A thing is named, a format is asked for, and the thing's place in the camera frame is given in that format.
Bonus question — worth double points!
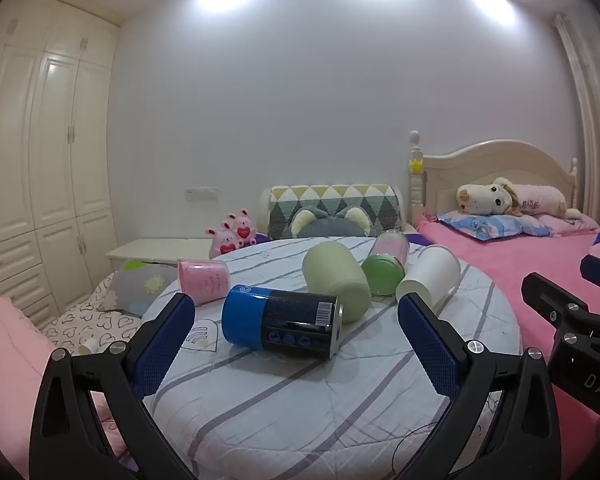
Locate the white cup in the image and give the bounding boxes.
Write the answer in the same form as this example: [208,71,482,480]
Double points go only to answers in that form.
[395,245,462,311]

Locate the pink pillow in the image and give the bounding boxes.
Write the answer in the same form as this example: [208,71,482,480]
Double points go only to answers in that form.
[536,212,600,234]

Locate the blue and black cup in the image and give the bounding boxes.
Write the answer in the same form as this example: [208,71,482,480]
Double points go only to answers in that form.
[221,284,343,359]

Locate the cream curtain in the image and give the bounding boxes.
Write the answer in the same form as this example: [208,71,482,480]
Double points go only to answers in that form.
[551,10,600,227]

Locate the pink cup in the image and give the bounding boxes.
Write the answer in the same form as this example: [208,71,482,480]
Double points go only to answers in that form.
[178,258,230,307]

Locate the thin black cable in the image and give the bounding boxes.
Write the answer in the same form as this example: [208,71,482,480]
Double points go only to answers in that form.
[391,419,437,477]

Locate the grey sun print cushion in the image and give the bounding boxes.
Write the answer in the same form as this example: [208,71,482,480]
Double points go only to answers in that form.
[96,259,179,319]

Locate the pink bed blanket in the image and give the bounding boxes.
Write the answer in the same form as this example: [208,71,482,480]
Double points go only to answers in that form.
[414,219,600,433]

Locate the blue printed pillow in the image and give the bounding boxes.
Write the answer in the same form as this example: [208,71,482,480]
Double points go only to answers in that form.
[437,209,556,244]

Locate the diamond pattern cushion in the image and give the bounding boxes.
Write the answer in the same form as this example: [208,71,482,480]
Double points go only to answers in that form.
[259,184,404,241]

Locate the dog plush toy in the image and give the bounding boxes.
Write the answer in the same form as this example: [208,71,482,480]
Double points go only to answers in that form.
[455,177,582,220]

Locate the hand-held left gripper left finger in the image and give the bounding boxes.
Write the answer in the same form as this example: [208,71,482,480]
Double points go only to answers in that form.
[28,291,197,480]

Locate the cream wooden bed headboard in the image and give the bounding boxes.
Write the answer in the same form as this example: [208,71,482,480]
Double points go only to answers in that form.
[408,130,580,222]

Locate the pink quilt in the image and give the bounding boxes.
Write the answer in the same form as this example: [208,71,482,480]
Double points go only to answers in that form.
[0,296,133,467]

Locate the cream wardrobe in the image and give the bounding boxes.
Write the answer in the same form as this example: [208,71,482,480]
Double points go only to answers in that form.
[0,0,122,332]

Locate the pale green cup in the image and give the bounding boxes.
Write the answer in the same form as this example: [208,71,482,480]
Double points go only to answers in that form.
[301,241,372,325]

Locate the grey bear cushion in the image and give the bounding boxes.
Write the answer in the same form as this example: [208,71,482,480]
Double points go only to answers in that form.
[290,206,372,239]

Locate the heart print bed sheet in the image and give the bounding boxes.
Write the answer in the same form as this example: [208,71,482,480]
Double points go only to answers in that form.
[42,272,147,357]

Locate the pink rabbit plush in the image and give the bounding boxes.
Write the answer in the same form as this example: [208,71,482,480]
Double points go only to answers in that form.
[225,209,259,248]
[205,220,242,259]

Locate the clear cup with green lid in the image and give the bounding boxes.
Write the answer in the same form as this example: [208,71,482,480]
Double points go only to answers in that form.
[361,229,411,297]

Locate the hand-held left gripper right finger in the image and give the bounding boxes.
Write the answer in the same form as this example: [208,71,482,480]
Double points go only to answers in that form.
[397,292,564,480]

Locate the white nightstand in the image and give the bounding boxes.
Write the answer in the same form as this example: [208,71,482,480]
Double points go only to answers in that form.
[105,238,216,267]

